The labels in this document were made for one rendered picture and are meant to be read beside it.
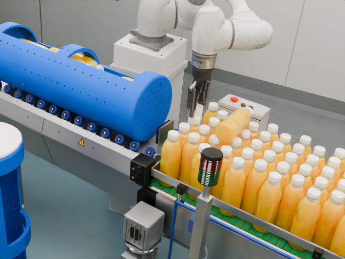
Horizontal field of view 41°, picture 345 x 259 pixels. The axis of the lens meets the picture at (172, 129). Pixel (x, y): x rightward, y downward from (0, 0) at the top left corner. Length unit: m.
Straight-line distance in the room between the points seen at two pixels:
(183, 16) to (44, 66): 0.76
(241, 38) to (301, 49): 2.91
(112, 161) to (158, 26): 0.79
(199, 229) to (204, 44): 0.62
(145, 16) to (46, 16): 1.79
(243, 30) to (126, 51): 0.93
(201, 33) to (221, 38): 0.07
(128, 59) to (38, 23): 1.80
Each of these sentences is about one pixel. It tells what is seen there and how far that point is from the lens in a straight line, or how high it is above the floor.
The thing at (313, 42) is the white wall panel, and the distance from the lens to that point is 4.49.
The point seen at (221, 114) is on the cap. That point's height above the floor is 1.12.
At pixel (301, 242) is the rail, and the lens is 1.55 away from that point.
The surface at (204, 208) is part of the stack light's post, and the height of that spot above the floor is 1.07.
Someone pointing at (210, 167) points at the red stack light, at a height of 1.23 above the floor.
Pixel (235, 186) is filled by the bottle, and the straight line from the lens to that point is 1.59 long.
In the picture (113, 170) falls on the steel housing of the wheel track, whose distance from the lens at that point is 1.95.
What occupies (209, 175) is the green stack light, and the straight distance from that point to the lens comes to 1.33.
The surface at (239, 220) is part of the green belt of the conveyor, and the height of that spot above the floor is 0.90.
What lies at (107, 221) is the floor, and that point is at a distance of 2.95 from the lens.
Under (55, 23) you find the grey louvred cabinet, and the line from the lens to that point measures 4.01.
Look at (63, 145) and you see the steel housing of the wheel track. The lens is 2.11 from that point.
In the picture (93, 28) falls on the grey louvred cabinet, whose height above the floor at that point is 0.76.
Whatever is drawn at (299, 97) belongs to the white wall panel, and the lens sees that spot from 4.67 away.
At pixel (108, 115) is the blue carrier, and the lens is 1.83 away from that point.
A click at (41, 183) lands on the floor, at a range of 3.27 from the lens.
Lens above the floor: 1.97
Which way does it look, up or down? 30 degrees down
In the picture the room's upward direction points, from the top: 6 degrees clockwise
